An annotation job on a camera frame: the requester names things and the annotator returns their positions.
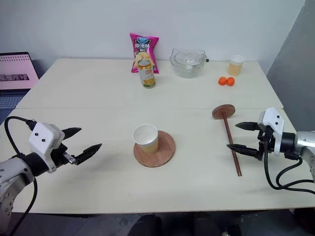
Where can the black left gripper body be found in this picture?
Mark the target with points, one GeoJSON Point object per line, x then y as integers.
{"type": "Point", "coordinates": [61, 157]}

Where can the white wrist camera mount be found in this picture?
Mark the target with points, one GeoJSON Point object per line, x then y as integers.
{"type": "Point", "coordinates": [40, 140]}
{"type": "Point", "coordinates": [270, 115]}

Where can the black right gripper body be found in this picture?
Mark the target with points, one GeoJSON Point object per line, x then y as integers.
{"type": "Point", "coordinates": [267, 143]}

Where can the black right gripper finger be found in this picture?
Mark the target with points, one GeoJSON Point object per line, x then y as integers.
{"type": "Point", "coordinates": [247, 126]}
{"type": "Point", "coordinates": [243, 149]}

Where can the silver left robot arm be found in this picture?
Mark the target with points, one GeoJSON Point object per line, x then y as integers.
{"type": "Point", "coordinates": [9, 177]}

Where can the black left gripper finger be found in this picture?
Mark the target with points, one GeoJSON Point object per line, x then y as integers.
{"type": "Point", "coordinates": [88, 152]}
{"type": "Point", "coordinates": [71, 131]}

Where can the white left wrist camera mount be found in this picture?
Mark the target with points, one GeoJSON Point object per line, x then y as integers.
{"type": "Point", "coordinates": [40, 140]}

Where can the small orange fruit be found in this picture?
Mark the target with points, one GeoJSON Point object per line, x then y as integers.
{"type": "Point", "coordinates": [222, 81]}
{"type": "Point", "coordinates": [230, 81]}

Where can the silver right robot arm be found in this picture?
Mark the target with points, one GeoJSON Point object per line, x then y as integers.
{"type": "Point", "coordinates": [305, 141]}

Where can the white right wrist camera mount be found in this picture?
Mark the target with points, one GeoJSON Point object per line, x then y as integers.
{"type": "Point", "coordinates": [270, 115]}

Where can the clear glass bowl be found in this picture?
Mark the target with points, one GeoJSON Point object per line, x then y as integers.
{"type": "Point", "coordinates": [188, 66]}

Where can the plastic cup with juice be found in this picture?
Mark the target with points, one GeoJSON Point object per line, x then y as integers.
{"type": "Point", "coordinates": [235, 67]}

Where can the round wooden base disc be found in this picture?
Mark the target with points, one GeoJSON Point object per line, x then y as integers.
{"type": "Point", "coordinates": [165, 152]}

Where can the brown wooden peg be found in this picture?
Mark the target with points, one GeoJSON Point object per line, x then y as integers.
{"type": "Point", "coordinates": [222, 111]}

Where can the pink chips bag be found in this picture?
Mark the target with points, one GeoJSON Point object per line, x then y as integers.
{"type": "Point", "coordinates": [144, 44]}

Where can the open laptop with pink screen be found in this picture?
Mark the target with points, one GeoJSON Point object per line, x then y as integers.
{"type": "Point", "coordinates": [14, 71]}

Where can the white paper cup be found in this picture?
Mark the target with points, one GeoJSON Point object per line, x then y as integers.
{"type": "Point", "coordinates": [145, 135]}

